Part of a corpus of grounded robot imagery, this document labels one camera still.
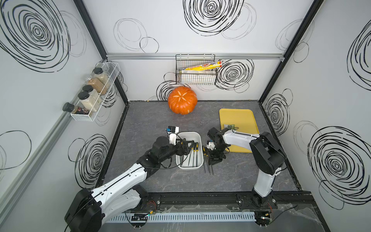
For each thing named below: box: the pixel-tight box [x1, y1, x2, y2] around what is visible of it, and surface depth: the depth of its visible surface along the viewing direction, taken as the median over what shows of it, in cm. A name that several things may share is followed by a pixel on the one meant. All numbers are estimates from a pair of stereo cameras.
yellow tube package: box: [178, 60, 223, 72], surface depth 89 cm
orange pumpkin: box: [168, 86, 198, 116], surface depth 107 cm
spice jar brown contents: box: [85, 76, 109, 96], surface depth 74 cm
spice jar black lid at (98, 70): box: [93, 67, 104, 74], surface depth 76 cm
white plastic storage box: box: [175, 131, 204, 171], surface depth 91 cm
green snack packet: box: [224, 124, 235, 131], surface depth 106 cm
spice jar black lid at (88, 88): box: [82, 84, 94, 93], surface depth 68 cm
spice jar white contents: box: [80, 95, 100, 113], surface depth 68 cm
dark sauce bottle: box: [62, 101, 90, 115], surface depth 62 cm
